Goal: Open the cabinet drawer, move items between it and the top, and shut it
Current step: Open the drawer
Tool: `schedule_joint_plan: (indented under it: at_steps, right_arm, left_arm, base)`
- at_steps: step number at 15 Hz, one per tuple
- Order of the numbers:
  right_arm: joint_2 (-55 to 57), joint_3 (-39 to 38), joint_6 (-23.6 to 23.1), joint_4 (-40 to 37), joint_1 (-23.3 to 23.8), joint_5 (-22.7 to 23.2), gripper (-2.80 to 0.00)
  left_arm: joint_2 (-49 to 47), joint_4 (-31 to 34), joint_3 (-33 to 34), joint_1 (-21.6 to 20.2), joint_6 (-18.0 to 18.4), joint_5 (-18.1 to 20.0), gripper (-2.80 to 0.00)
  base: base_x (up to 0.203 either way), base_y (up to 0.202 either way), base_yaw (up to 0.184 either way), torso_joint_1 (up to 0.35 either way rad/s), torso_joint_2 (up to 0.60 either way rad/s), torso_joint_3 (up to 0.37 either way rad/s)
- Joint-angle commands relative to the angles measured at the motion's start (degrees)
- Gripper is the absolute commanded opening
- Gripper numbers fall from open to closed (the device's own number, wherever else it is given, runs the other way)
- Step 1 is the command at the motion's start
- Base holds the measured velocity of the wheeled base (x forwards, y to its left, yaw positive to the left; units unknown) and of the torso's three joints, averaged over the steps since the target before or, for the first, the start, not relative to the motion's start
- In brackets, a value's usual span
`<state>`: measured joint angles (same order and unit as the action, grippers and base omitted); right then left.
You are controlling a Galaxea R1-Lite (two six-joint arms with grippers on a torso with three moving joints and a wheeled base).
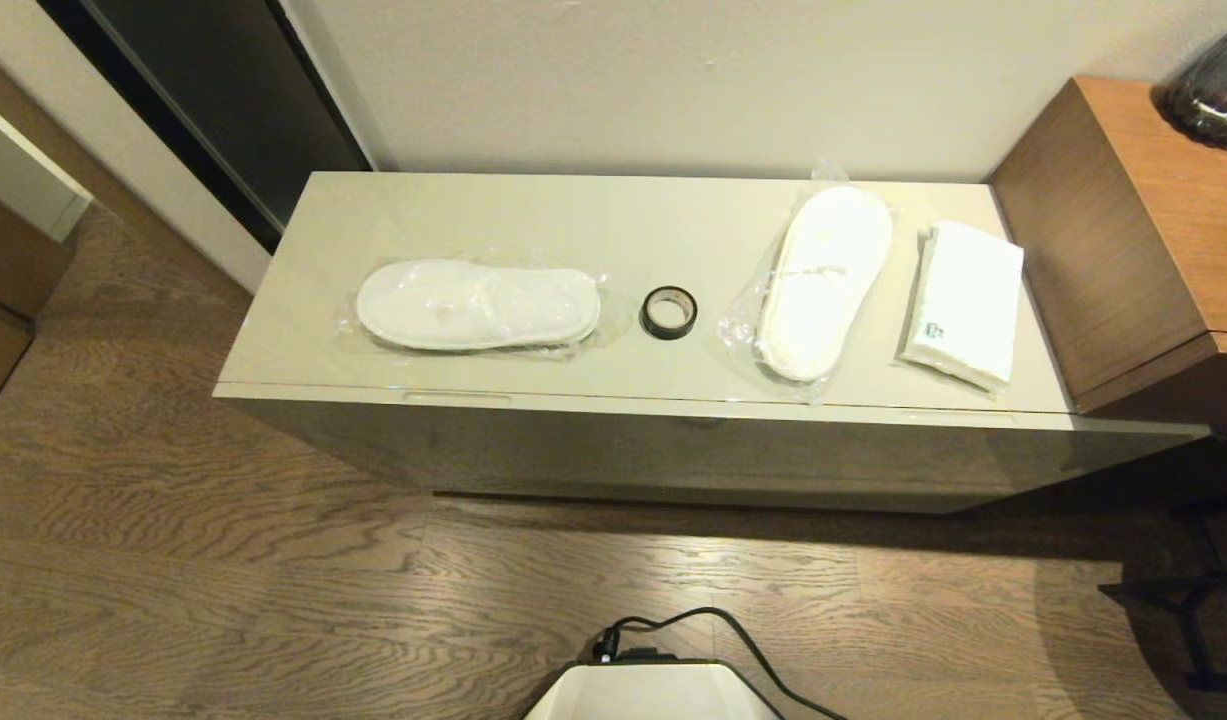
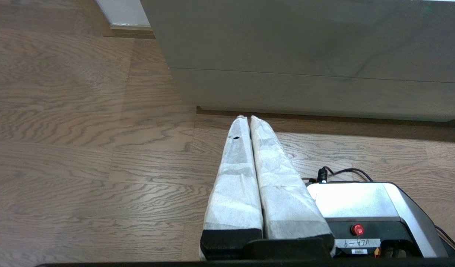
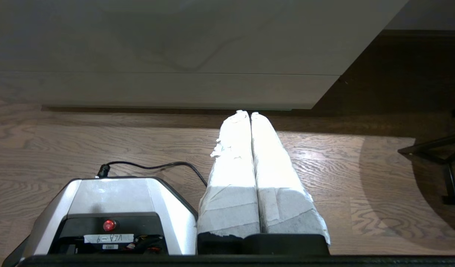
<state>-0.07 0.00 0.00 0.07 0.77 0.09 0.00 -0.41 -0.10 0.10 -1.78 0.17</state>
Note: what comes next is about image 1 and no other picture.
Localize white slippers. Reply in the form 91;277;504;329
335;245;634;363
718;160;904;403

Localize white packet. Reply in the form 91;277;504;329
895;220;1026;394

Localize black tape roll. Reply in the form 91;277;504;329
641;285;700;342

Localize beige glossy cabinet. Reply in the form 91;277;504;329
213;170;1214;516

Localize dark door panel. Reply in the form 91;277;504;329
38;0;374;256

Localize brown wooden desk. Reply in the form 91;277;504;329
988;75;1227;426

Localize wooden cabinet with white top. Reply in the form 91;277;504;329
0;90;94;431

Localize black metal stand legs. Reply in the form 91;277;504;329
1098;490;1227;696

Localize dark glass vase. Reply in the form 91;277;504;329
1151;15;1227;151

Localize black power cable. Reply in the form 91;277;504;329
591;607;849;720

